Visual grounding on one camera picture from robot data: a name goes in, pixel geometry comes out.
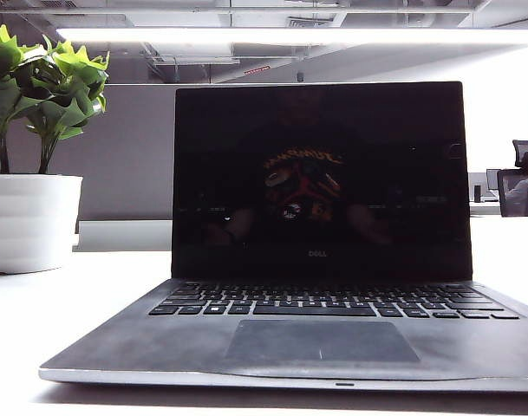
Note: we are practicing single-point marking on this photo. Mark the silver Dell laptop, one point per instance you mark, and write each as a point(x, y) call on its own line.
point(315, 342)

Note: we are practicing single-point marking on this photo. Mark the white partition base ledge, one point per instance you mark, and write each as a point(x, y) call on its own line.
point(125, 236)

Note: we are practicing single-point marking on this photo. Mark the grey fabric desk partition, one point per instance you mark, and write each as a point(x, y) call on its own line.
point(133, 151)

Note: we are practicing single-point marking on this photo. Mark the long ceiling light strip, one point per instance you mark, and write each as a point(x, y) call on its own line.
point(289, 35)

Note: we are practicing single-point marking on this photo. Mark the background computer monitor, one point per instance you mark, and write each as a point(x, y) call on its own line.
point(492, 180)

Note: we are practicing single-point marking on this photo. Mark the white ribbed plant pot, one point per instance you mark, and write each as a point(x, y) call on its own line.
point(29, 221)

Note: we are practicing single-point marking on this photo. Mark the artificial green leafy plant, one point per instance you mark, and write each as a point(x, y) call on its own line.
point(60, 91)

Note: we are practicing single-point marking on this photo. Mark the black mesh office chair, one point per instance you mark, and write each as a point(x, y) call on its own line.
point(517, 197)

